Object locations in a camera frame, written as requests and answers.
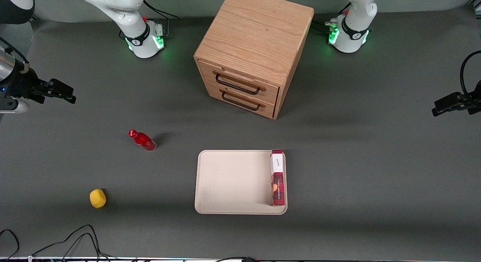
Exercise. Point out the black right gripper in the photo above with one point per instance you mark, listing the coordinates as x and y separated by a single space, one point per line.
21 85

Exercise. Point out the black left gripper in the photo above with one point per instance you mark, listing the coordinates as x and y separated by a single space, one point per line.
474 100

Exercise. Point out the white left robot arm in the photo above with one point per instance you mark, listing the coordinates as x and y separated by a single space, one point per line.
355 32

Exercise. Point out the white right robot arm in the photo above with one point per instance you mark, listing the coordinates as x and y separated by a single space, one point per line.
127 14

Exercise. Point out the wooden drawer cabinet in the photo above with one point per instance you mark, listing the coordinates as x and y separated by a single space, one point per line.
259 29

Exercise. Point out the red bottle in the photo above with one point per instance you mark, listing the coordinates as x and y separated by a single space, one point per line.
143 140

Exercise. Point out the yellow lemon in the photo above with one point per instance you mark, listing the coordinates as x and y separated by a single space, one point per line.
97 199

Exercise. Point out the red white cookie box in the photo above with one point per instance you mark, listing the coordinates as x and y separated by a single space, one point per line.
278 187

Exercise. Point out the beige plastic tray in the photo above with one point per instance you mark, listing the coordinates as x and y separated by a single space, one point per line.
233 183

